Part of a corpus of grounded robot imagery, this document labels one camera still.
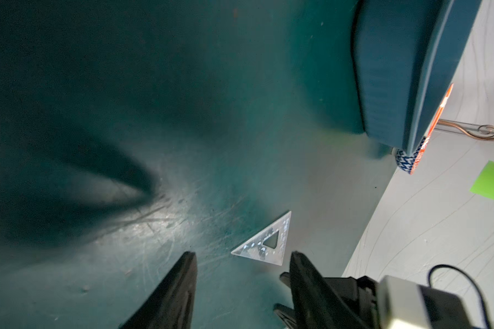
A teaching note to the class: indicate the blue plastic storage box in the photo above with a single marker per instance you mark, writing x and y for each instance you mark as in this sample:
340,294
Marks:
405,55

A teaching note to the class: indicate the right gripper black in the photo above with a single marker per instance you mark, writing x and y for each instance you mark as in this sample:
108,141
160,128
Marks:
357,294

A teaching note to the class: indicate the clear triangle ruler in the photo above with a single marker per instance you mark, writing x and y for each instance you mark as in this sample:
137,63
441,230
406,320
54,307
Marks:
269,244

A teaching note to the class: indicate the brown metal cup stand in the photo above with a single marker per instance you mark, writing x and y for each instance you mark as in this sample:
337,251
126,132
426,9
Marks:
475,131

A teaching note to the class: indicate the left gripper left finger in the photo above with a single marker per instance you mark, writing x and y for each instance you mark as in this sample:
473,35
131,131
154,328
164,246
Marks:
171,304

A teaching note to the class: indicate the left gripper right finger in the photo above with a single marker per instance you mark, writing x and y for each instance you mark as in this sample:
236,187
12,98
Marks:
316,305

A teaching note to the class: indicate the green table mat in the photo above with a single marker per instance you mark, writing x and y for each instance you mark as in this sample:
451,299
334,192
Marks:
134,131

